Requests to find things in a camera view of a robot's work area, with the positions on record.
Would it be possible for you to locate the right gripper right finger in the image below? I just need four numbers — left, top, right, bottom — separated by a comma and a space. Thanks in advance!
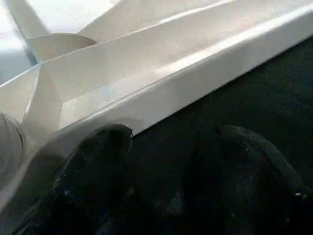
207, 124, 313, 235

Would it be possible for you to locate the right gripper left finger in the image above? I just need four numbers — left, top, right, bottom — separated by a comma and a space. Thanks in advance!
12, 123, 134, 235

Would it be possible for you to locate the white plastic table top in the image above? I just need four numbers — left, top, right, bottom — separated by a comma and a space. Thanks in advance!
0, 0, 313, 209

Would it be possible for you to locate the black mat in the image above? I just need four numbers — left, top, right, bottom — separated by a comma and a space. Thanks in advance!
129, 36, 313, 235

